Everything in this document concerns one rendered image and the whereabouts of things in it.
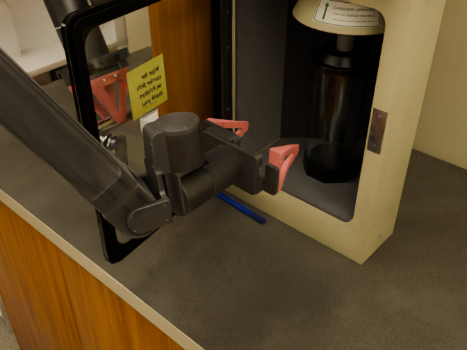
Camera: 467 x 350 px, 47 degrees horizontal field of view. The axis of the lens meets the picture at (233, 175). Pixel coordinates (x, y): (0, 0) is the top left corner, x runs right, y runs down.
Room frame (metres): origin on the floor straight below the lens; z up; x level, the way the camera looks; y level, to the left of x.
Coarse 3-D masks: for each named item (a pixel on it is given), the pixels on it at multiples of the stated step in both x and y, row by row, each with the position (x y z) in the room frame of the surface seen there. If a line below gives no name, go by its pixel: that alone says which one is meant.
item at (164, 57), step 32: (192, 0) 0.79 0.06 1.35; (64, 32) 0.60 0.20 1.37; (96, 32) 0.64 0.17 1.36; (128, 32) 0.68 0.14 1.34; (160, 32) 0.73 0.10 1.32; (192, 32) 0.79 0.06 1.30; (96, 64) 0.63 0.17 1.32; (128, 64) 0.68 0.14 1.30; (160, 64) 0.73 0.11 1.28; (192, 64) 0.79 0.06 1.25; (96, 96) 0.62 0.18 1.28; (128, 96) 0.67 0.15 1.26; (160, 96) 0.72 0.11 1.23; (192, 96) 0.79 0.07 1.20; (128, 128) 0.66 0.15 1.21; (128, 160) 0.66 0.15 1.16
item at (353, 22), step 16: (304, 0) 0.81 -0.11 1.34; (320, 0) 0.78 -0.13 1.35; (336, 0) 0.76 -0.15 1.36; (304, 16) 0.79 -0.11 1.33; (320, 16) 0.76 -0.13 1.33; (336, 16) 0.75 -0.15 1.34; (352, 16) 0.75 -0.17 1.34; (368, 16) 0.75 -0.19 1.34; (336, 32) 0.74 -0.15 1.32; (352, 32) 0.74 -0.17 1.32; (368, 32) 0.74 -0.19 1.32
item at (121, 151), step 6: (114, 138) 0.64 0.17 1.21; (120, 138) 0.63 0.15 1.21; (108, 144) 0.63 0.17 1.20; (114, 144) 0.63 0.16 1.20; (120, 144) 0.62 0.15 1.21; (126, 144) 0.63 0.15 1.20; (120, 150) 0.62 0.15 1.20; (126, 150) 0.64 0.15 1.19; (120, 156) 0.63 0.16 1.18; (126, 156) 0.63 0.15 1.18; (126, 162) 0.63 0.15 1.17
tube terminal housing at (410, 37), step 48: (384, 0) 0.68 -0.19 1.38; (432, 0) 0.70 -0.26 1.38; (384, 48) 0.67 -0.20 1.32; (432, 48) 0.73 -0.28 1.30; (384, 96) 0.67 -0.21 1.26; (384, 144) 0.66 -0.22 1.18; (240, 192) 0.84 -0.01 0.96; (384, 192) 0.68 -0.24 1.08; (336, 240) 0.69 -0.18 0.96; (384, 240) 0.72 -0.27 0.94
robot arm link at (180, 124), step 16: (176, 112) 0.60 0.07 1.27; (144, 128) 0.57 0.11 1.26; (160, 128) 0.56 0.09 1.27; (176, 128) 0.55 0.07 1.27; (192, 128) 0.55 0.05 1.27; (144, 144) 0.57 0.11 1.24; (160, 144) 0.54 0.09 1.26; (176, 144) 0.54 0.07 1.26; (192, 144) 0.55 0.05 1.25; (144, 160) 0.57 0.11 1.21; (160, 160) 0.54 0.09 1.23; (176, 160) 0.54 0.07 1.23; (192, 160) 0.55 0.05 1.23; (144, 176) 0.58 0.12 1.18; (160, 176) 0.53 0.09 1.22; (160, 192) 0.53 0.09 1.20; (144, 208) 0.50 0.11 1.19; (160, 208) 0.51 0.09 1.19; (128, 224) 0.49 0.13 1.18; (144, 224) 0.50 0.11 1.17; (160, 224) 0.51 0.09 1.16
